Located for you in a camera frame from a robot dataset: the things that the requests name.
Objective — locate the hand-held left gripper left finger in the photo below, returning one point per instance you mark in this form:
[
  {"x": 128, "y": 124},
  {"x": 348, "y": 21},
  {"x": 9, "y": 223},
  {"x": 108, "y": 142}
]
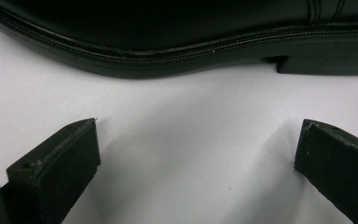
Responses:
[{"x": 59, "y": 168}]

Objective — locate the black leather shoe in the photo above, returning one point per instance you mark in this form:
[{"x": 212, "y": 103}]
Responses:
[{"x": 174, "y": 28}]

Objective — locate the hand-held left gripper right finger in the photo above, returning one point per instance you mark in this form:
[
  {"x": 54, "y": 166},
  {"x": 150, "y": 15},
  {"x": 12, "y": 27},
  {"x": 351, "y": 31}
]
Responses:
[{"x": 338, "y": 165}]

